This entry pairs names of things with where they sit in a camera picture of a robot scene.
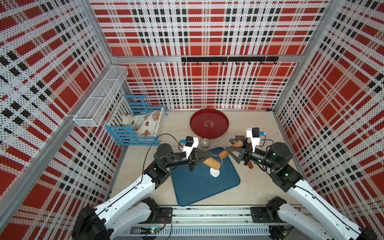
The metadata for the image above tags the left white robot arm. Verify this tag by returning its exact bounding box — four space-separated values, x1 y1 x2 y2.
72 144 222 240

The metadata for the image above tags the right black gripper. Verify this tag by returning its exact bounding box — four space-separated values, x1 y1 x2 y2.
226 138 279 171

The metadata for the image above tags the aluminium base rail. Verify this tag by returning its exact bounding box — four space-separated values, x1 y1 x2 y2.
119 205 304 238

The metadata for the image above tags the round red tray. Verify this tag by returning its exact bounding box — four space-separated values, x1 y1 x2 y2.
190 109 230 140

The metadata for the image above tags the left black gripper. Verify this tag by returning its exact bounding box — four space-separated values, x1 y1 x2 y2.
164 147 211 172

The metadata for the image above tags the white dough piece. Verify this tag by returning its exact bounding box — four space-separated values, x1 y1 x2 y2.
210 168 220 178

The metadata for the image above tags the blue white toy crib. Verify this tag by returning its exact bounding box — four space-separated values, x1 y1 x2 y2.
105 95 168 146

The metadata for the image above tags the wooden rolling pin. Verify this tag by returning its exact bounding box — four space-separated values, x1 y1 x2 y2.
208 141 245 170

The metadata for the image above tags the teal plastic tray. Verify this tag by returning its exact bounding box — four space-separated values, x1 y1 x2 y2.
171 147 241 207

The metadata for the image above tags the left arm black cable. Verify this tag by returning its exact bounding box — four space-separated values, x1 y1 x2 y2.
139 133 184 181

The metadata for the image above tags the baby doll in crib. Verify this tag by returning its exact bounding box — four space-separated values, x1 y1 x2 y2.
122 111 161 137

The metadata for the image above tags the black wall hook rail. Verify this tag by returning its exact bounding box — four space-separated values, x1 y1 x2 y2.
181 56 279 64

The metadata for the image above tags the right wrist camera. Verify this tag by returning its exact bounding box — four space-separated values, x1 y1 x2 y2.
246 128 266 153

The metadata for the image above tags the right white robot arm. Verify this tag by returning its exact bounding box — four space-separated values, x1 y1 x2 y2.
226 138 378 240

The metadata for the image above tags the white wire mesh basket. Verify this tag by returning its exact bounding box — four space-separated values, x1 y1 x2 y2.
74 66 128 128

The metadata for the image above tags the green circuit board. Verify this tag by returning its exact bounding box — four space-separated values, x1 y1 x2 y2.
140 228 162 235

